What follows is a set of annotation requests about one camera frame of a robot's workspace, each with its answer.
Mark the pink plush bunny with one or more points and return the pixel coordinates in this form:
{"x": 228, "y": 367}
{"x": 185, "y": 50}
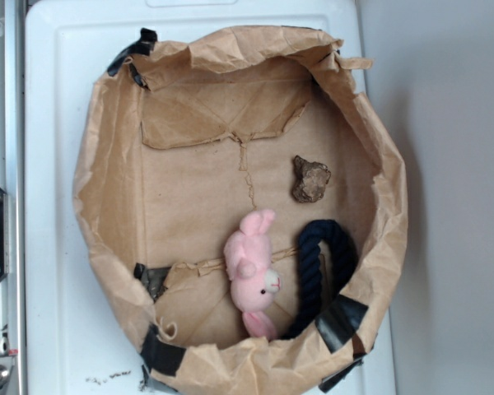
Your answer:
{"x": 254, "y": 284}

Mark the brown rock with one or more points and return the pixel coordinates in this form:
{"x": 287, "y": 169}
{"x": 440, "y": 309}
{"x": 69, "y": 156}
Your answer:
{"x": 311, "y": 180}

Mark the brown paper bag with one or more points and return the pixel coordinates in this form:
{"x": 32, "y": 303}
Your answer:
{"x": 182, "y": 141}

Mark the metal frame rail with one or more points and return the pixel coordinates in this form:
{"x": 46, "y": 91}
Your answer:
{"x": 12, "y": 287}

